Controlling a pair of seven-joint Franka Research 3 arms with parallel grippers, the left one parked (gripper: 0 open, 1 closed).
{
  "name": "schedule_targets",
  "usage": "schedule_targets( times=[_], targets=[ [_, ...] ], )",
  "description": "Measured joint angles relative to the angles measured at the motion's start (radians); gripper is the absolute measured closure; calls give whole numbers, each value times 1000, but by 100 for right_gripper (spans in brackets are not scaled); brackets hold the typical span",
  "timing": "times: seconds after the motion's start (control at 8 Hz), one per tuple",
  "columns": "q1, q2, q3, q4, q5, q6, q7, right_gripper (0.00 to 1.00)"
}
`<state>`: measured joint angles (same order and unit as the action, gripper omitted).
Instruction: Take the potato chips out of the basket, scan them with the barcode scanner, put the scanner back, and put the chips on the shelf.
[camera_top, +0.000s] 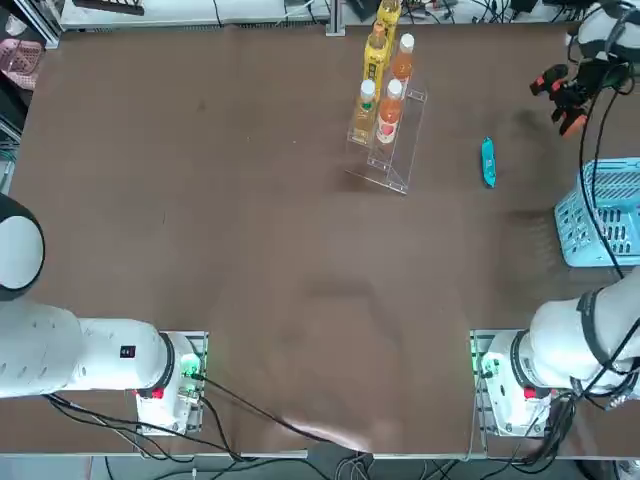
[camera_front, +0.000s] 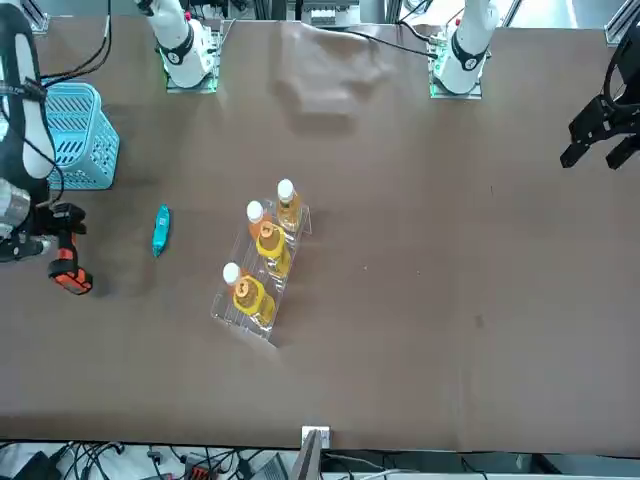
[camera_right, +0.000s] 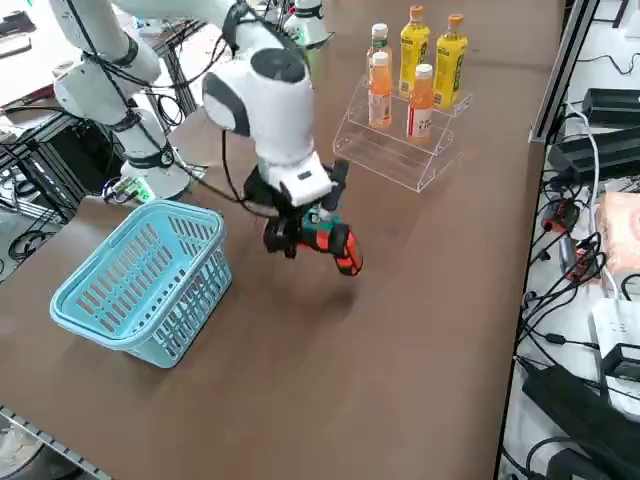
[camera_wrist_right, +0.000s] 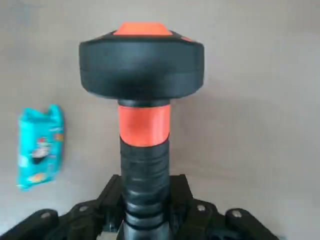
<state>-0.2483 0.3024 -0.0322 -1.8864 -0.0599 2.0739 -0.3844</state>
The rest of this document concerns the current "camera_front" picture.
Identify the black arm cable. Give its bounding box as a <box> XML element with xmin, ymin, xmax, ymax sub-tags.
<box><xmin>37</xmin><ymin>0</ymin><xmax>114</xmax><ymax>101</ymax></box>
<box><xmin>602</xmin><ymin>32</ymin><xmax>640</xmax><ymax>101</ymax></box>

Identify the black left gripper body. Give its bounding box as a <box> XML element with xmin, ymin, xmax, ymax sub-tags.
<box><xmin>568</xmin><ymin>95</ymin><xmax>640</xmax><ymax>146</ymax></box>

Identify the yellow drink bottle orange cap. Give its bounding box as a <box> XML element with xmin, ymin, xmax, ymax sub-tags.
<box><xmin>255</xmin><ymin>222</ymin><xmax>293</xmax><ymax>279</ymax></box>
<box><xmin>232</xmin><ymin>275</ymin><xmax>277</xmax><ymax>326</ymax></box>

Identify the red black plug block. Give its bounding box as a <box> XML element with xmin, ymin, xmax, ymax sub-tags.
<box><xmin>184</xmin><ymin>452</ymin><xmax>221</xmax><ymax>480</ymax></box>

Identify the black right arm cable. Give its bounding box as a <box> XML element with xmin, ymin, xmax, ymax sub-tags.
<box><xmin>37</xmin><ymin>0</ymin><xmax>114</xmax><ymax>101</ymax></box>

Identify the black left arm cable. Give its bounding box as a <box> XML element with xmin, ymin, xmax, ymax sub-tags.
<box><xmin>602</xmin><ymin>32</ymin><xmax>640</xmax><ymax>101</ymax></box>

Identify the aluminium corner post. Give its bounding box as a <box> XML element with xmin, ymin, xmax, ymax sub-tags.
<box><xmin>603</xmin><ymin>0</ymin><xmax>640</xmax><ymax>47</ymax></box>
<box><xmin>14</xmin><ymin>0</ymin><xmax>51</xmax><ymax>34</ymax></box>

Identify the orange juice bottle white cap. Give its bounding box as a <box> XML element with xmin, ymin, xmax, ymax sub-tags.
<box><xmin>246</xmin><ymin>200</ymin><xmax>274</xmax><ymax>241</ymax></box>
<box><xmin>222</xmin><ymin>262</ymin><xmax>251</xmax><ymax>294</ymax></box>

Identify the pale tea bottle green label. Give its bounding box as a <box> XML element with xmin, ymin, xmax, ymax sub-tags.
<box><xmin>274</xmin><ymin>178</ymin><xmax>305</xmax><ymax>234</ymax></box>

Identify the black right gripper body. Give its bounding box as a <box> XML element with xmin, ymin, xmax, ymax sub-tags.
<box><xmin>14</xmin><ymin>203</ymin><xmax>60</xmax><ymax>251</ymax></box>

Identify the long black table cable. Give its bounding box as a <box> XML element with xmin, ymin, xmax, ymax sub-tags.
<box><xmin>299</xmin><ymin>22</ymin><xmax>441</xmax><ymax>59</ymax></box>

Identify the orange black barcode scanner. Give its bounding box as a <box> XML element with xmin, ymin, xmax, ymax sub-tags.
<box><xmin>47</xmin><ymin>202</ymin><xmax>95</xmax><ymax>297</ymax></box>

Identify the teal potato chips packet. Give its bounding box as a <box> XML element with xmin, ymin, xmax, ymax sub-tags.
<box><xmin>151</xmin><ymin>203</ymin><xmax>173</xmax><ymax>259</ymax></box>

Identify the aluminium frame post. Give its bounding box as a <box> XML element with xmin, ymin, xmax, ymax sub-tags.
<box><xmin>289</xmin><ymin>425</ymin><xmax>332</xmax><ymax>480</ymax></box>

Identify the clear acrylic stepped shelf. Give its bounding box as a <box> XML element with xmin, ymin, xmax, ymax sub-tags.
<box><xmin>209</xmin><ymin>202</ymin><xmax>315</xmax><ymax>350</ymax></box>

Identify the grey socket strip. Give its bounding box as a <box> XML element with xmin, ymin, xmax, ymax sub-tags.
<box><xmin>309</xmin><ymin>5</ymin><xmax>342</xmax><ymax>26</ymax></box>

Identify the light blue plastic basket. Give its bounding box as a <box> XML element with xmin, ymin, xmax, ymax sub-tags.
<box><xmin>29</xmin><ymin>82</ymin><xmax>121</xmax><ymax>191</ymax></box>

